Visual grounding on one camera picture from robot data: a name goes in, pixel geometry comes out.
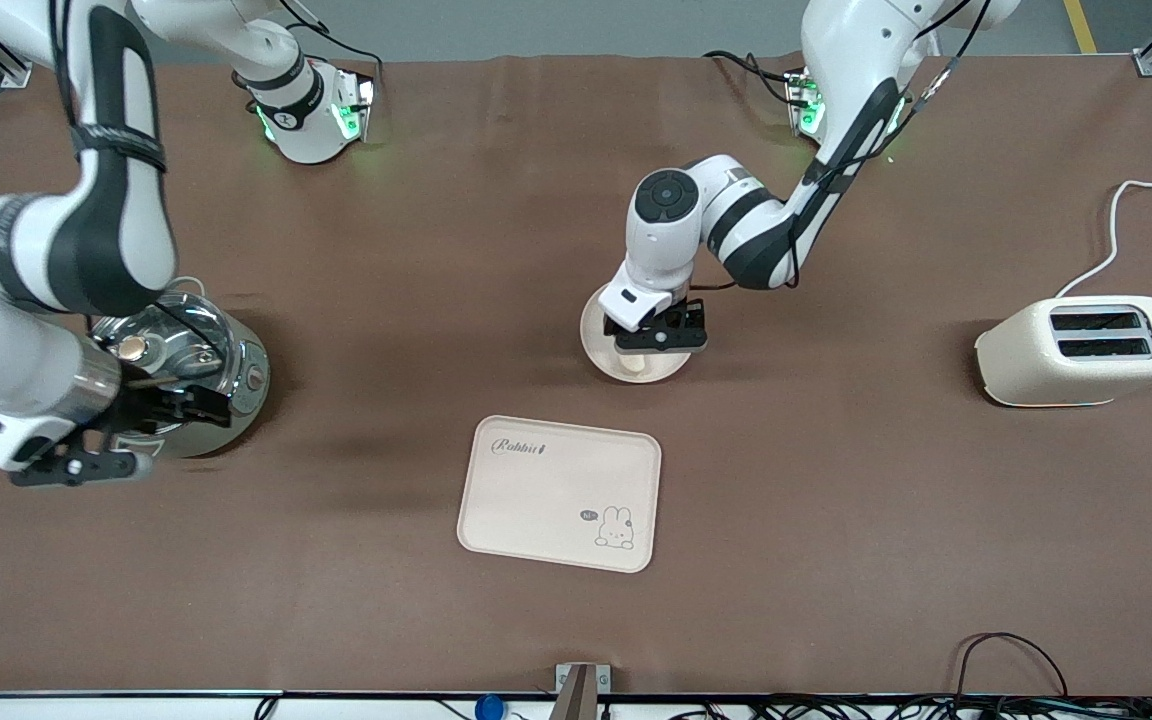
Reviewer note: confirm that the glass pot lid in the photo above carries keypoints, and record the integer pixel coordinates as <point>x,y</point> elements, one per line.
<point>191,335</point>

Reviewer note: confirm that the pale steamed bun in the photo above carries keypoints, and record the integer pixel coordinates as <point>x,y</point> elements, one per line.
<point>634,363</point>

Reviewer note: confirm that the cream round plate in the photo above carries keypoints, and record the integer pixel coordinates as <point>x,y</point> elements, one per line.
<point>676,362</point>

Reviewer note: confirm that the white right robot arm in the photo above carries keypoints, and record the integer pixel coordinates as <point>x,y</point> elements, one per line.
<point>116,200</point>

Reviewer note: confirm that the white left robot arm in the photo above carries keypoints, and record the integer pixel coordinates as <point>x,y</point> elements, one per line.
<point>756,215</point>

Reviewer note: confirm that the cream two-slot toaster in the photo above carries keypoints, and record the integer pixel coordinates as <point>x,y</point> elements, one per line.
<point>1036,365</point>

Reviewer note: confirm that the cream rabbit print tray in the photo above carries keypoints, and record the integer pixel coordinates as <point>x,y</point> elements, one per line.
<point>536,500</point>

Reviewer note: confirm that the blue round cap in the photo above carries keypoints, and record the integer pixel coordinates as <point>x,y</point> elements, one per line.
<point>489,708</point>

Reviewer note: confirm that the brown table cloth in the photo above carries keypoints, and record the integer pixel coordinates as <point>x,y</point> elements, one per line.
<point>436,250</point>

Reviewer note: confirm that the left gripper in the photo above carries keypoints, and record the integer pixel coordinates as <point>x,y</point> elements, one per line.
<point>674,318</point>

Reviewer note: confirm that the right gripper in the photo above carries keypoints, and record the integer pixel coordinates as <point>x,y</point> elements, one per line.
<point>148,402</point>

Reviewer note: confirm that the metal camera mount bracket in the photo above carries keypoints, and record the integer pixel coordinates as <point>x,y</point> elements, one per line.
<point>581,690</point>

